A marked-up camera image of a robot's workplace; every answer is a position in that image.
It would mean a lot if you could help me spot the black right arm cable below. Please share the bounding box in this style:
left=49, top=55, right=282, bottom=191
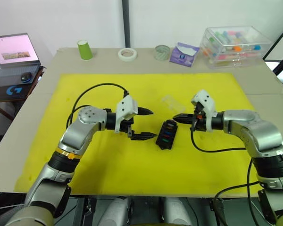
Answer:
left=190, top=123, right=261, bottom=226

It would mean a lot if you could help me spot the silver rounded robot leg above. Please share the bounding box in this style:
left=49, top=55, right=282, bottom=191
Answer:
left=95, top=196, right=131, bottom=226
left=163, top=196, right=193, bottom=226

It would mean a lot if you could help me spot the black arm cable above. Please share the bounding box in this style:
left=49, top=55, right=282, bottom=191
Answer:
left=66, top=82, right=129, bottom=129
left=190, top=123, right=261, bottom=226

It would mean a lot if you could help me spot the white masking tape roll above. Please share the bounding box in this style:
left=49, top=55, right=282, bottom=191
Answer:
left=117, top=47, right=139, bottom=63

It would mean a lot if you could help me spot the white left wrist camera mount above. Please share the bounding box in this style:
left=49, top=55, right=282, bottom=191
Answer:
left=115, top=95, right=139, bottom=134

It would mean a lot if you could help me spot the black metal frame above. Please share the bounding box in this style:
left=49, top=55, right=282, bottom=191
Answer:
left=262, top=20, right=283, bottom=83

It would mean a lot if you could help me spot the black mouse pad blue logo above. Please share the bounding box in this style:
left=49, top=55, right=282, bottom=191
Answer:
left=0, top=67, right=44, bottom=100

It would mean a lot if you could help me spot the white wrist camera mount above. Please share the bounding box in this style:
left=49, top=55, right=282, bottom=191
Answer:
left=191, top=89, right=218, bottom=131
left=115, top=95, right=139, bottom=134

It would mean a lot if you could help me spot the grey laptop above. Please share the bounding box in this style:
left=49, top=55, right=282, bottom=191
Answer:
left=0, top=32, right=42, bottom=83

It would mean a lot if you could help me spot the clear tape roll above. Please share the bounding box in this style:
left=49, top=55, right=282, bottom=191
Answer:
left=154, top=45, right=171, bottom=62

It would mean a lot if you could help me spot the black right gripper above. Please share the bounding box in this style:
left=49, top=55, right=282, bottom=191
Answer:
left=172, top=103, right=207, bottom=132

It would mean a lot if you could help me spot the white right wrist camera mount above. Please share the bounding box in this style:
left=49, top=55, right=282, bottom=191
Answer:
left=191, top=89, right=218, bottom=131

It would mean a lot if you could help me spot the green paper cup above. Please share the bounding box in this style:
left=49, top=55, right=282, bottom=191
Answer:
left=77, top=39, right=94, bottom=62

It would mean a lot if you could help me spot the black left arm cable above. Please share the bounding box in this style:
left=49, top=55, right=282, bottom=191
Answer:
left=66, top=82, right=129, bottom=129

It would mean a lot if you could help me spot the brown wooden side table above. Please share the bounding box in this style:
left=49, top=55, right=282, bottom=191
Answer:
left=0, top=65, right=47, bottom=121

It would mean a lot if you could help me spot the purple tissue pack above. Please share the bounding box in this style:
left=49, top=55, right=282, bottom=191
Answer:
left=169, top=42, right=200, bottom=68

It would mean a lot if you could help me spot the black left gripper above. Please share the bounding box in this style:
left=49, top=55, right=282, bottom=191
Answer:
left=119, top=107, right=159, bottom=142

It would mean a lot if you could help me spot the clear plastic drawer organizer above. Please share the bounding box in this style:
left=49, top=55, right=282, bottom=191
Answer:
left=200, top=25, right=273, bottom=70

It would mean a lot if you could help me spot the black vertical pole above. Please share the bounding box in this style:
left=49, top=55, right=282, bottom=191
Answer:
left=122, top=0, right=131, bottom=48

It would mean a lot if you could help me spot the yellow foam mat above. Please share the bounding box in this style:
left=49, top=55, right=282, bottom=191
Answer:
left=14, top=73, right=261, bottom=196

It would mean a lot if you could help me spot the black computer mouse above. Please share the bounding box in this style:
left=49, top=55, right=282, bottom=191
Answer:
left=20, top=72, right=32, bottom=84

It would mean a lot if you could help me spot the black fuse box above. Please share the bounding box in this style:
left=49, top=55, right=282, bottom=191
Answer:
left=154, top=119, right=179, bottom=151

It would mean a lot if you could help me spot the clear plastic fuse box cover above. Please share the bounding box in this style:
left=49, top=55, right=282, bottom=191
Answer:
left=160, top=94, right=187, bottom=113

